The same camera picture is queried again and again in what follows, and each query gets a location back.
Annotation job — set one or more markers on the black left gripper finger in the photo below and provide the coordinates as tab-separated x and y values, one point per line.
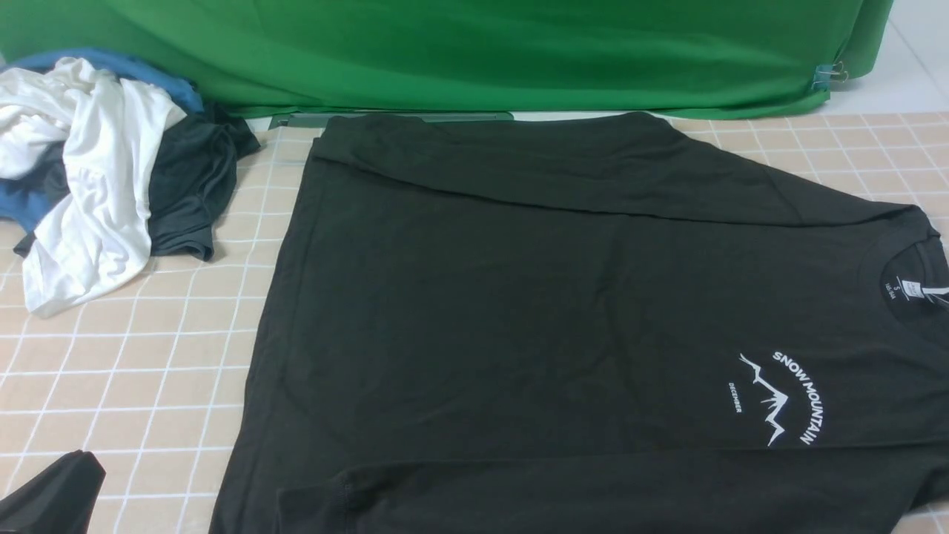
60	499

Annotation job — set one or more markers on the dark gray long-sleeve shirt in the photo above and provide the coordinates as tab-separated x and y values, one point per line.
590	326

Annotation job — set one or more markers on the white crumpled shirt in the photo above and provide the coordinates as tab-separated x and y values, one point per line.
95	239

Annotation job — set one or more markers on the dark teal crumpled shirt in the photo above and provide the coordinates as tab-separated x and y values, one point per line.
193	181

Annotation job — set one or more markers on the checkered beige tablecloth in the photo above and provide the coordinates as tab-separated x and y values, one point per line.
151	378

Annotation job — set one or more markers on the blue crumpled garment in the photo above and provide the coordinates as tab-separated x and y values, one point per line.
111	70

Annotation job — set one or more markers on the green backdrop cloth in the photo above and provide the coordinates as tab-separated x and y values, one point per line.
691	59

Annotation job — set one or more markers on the blue binder clip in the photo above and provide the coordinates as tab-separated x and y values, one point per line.
827	74

